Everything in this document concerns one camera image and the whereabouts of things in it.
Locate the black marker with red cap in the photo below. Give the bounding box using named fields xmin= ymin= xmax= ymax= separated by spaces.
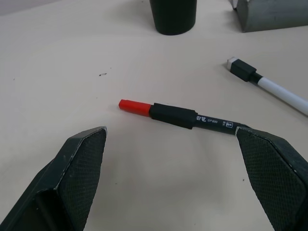
xmin=118 ymin=99 xmax=250 ymax=136

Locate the white marker with black cap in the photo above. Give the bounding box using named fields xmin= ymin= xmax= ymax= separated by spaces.
xmin=226 ymin=56 xmax=308 ymax=115

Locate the black cylindrical pen holder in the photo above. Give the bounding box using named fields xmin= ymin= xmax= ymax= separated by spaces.
xmin=149 ymin=0 xmax=197 ymax=36

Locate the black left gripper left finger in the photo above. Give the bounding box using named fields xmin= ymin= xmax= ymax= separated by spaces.
xmin=0 ymin=126 xmax=108 ymax=231

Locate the grey felt whiteboard eraser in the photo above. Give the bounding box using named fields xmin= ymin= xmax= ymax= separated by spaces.
xmin=228 ymin=0 xmax=308 ymax=33

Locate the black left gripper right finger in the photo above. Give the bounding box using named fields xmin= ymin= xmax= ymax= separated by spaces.
xmin=234 ymin=126 xmax=308 ymax=231

